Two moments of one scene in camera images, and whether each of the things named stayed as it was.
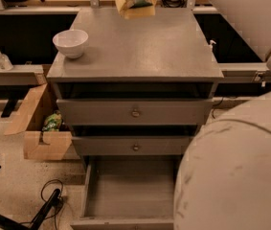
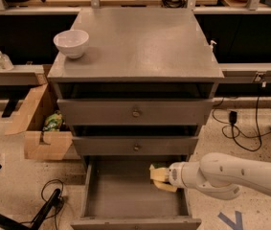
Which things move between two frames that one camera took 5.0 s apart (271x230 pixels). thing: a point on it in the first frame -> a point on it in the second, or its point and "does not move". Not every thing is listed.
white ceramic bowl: [71, 42] does not move
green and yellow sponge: [140, 3] -> [158, 165]
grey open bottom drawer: [127, 193] does not move
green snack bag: [53, 122] does not move
